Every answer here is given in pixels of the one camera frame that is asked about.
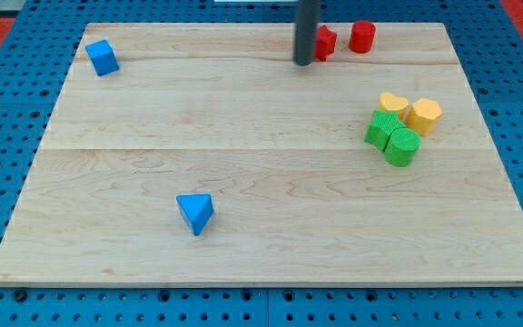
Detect wooden board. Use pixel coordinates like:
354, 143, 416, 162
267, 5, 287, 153
0, 23, 523, 288

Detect blue triangle block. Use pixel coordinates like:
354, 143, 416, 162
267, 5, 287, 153
176, 193, 214, 236

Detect green star block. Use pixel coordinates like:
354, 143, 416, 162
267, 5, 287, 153
364, 110, 406, 152

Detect red star block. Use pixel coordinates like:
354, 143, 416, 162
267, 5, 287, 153
314, 25, 338, 61

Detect yellow heart block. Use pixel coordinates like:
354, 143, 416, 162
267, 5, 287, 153
377, 92, 410, 120

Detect green cylinder block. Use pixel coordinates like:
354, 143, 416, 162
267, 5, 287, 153
384, 128, 421, 167

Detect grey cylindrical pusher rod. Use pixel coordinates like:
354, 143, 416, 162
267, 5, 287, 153
292, 0, 321, 66

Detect red cylinder block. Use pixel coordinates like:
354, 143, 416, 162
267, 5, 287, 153
349, 20, 376, 54

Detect yellow hexagon block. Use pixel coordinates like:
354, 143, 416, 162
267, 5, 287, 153
406, 98, 443, 136

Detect blue cube block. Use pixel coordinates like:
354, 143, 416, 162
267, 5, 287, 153
85, 40, 119, 76

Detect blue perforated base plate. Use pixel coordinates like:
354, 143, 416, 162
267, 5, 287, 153
0, 0, 523, 326

